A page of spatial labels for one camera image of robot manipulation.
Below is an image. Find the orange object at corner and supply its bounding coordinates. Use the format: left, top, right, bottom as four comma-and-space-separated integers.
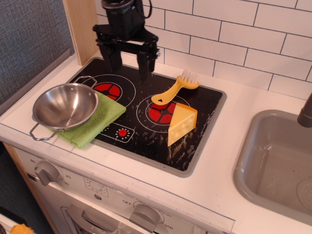
10, 224, 35, 234

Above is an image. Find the grey oven temperature knob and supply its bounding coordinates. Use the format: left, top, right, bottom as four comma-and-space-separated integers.
129, 204, 160, 233

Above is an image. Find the yellow dish brush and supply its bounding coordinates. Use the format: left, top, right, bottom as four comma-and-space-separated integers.
151, 70, 199, 105

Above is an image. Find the grey timer knob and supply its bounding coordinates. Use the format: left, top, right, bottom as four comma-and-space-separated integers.
35, 161, 59, 186

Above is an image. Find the grey faucet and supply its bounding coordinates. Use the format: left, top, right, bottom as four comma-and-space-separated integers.
297, 94, 312, 128

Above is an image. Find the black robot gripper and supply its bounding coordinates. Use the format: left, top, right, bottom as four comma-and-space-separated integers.
93, 0, 159, 80

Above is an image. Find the grey oven door handle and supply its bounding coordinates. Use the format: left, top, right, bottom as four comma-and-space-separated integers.
66, 205, 138, 234

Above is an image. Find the green folded cloth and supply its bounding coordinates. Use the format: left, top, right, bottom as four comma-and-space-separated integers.
57, 91, 126, 149

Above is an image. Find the black toy stove top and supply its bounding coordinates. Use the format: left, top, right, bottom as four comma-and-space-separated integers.
70, 58, 227, 177

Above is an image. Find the yellow cheese wedge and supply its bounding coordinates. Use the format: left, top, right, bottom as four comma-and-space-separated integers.
168, 103, 197, 146

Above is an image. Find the grey plastic sink basin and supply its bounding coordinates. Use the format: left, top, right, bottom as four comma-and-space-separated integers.
234, 110, 312, 225

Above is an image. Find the stainless steel bowl with handles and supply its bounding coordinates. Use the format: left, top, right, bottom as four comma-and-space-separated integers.
30, 76, 99, 141

